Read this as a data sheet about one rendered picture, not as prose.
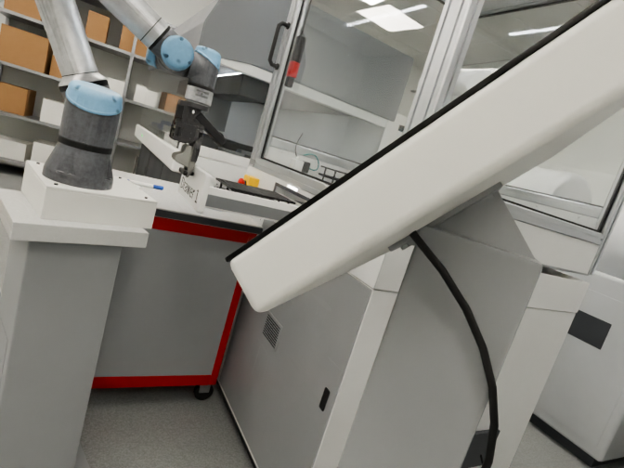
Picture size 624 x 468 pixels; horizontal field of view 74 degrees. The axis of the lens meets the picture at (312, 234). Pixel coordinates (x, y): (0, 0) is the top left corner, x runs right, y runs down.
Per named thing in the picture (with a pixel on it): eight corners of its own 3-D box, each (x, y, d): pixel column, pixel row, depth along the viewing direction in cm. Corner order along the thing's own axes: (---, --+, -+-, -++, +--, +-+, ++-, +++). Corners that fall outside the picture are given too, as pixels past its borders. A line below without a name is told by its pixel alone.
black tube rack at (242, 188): (226, 208, 124) (231, 188, 122) (211, 195, 138) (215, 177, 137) (290, 221, 135) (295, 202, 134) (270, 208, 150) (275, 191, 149)
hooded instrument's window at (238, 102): (176, 149, 199) (199, 54, 191) (138, 123, 348) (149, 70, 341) (361, 198, 257) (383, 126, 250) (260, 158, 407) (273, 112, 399)
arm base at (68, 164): (54, 185, 90) (63, 140, 89) (32, 167, 99) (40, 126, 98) (122, 193, 102) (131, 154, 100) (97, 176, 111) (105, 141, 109)
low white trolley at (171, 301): (43, 416, 135) (86, 194, 122) (55, 325, 187) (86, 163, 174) (213, 406, 165) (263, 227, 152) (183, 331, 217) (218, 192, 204)
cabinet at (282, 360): (282, 565, 110) (374, 291, 97) (197, 356, 197) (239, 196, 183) (498, 501, 160) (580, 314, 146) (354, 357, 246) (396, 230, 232)
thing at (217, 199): (202, 207, 116) (208, 187, 115) (185, 188, 138) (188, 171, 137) (320, 230, 137) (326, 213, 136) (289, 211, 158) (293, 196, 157)
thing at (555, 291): (372, 289, 98) (392, 231, 95) (240, 196, 183) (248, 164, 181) (577, 313, 147) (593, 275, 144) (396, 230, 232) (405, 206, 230)
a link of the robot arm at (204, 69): (190, 45, 118) (219, 56, 122) (182, 84, 120) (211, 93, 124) (196, 42, 111) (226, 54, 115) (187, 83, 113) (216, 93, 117)
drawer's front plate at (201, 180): (197, 213, 114) (206, 174, 112) (177, 191, 138) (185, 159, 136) (202, 214, 115) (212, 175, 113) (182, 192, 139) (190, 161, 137)
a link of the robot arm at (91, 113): (55, 136, 91) (66, 74, 88) (60, 130, 102) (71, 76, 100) (113, 151, 97) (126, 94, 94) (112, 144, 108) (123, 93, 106)
